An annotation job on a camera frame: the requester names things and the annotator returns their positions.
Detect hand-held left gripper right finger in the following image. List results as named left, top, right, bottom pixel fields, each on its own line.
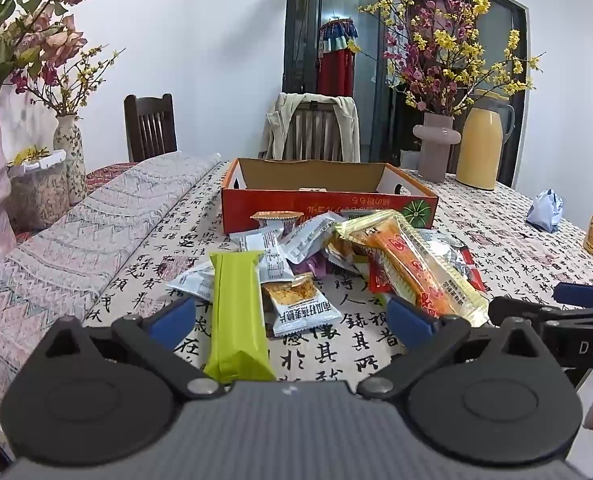
left=357, top=294, right=545, bottom=402

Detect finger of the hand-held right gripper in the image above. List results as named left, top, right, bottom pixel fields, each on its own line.
left=487, top=296, right=567, bottom=331
left=554, top=282, right=593, bottom=309

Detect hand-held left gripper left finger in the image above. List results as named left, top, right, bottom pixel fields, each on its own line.
left=41, top=295, right=227, bottom=402

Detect long orange cake packet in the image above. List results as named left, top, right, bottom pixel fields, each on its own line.
left=335, top=211, right=490, bottom=327

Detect green snack packet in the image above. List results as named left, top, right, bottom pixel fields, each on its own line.
left=204, top=251, right=277, bottom=383

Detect white crisp-print packet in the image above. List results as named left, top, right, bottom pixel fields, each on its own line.
left=261, top=274, right=344, bottom=338

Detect pile of mixed snacks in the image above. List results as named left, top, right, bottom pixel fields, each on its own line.
left=166, top=210, right=487, bottom=306

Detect red cardboard box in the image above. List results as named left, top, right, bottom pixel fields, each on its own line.
left=221, top=157, right=437, bottom=236

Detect blue plastic bag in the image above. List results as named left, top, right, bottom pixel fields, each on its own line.
left=526, top=189, right=564, bottom=234

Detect pink zigzag patterned cloth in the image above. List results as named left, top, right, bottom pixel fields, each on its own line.
left=0, top=152, right=233, bottom=418

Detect yellow thermos jug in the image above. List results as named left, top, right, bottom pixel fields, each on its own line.
left=455, top=89, right=516, bottom=191

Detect pink mushroom-shaped vase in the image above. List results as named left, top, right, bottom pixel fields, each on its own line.
left=413, top=112, right=462, bottom=184

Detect clear container of seeds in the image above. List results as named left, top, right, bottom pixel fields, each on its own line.
left=8, top=150, right=73, bottom=233

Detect floral patterned ceramic vase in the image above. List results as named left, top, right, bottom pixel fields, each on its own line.
left=53, top=114, right=88, bottom=206

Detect dark wooden chair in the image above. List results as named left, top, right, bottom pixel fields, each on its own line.
left=124, top=93, right=178, bottom=163

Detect beige jacket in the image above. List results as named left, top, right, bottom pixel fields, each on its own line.
left=263, top=92, right=362, bottom=163

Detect brown slatted wooden chair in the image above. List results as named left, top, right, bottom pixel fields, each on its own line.
left=281, top=100, right=347, bottom=162

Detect yellow flower sprig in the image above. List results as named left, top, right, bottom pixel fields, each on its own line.
left=12, top=146, right=52, bottom=166

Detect yellow blossom branches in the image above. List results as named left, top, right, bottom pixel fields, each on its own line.
left=11, top=45, right=127, bottom=117

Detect red and blue hanging garment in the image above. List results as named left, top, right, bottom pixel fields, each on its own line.
left=318, top=17, right=357, bottom=97

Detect red and yellow blossom bouquet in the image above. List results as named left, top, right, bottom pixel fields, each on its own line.
left=347, top=0, right=545, bottom=117

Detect dark framed glass door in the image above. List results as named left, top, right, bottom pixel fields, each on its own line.
left=282, top=0, right=530, bottom=188

